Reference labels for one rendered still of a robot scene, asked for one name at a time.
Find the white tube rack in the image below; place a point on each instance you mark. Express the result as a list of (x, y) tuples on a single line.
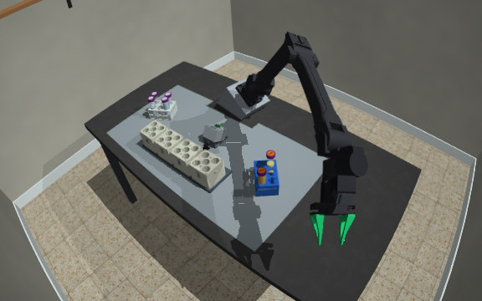
[(161, 114)]

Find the blue sample rack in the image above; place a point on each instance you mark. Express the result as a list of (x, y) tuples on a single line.
[(266, 189)]

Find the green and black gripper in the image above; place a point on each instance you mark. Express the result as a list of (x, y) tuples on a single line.
[(327, 209)]

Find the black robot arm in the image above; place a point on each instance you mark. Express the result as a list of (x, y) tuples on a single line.
[(350, 161)]

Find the white bucket adapter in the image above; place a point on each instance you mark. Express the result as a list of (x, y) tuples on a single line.
[(181, 155), (206, 174), (166, 142), (153, 131)]

